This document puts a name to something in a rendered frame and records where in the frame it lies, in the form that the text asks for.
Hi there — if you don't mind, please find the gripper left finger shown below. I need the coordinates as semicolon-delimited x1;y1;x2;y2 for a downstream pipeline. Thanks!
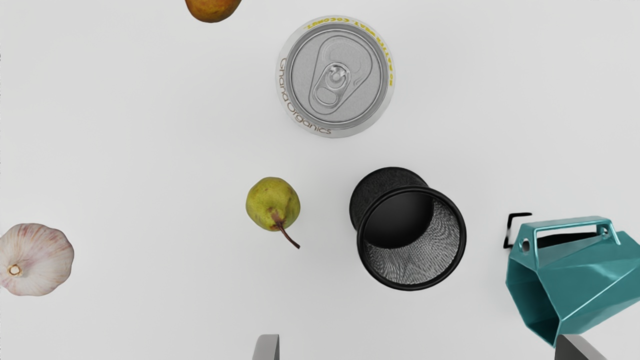
252;334;280;360

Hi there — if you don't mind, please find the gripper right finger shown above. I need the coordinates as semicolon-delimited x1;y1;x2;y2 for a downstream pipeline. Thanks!
554;334;608;360

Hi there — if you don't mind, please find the teal faceted mug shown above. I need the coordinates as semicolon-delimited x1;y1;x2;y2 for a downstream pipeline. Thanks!
505;216;640;348

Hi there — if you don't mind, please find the green pear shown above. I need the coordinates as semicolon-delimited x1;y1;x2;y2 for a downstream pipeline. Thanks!
245;177;302;250

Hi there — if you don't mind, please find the black mesh pen holder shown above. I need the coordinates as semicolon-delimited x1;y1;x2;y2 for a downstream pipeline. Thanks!
349;167;468;292

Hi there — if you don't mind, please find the garlic bulb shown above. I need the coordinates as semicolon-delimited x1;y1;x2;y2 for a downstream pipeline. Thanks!
0;223;75;297

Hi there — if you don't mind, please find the white drink can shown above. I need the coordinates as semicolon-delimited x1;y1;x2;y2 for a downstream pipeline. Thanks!
275;15;396;139

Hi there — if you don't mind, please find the orange-brown fruit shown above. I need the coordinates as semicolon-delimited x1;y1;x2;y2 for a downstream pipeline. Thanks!
185;0;243;24

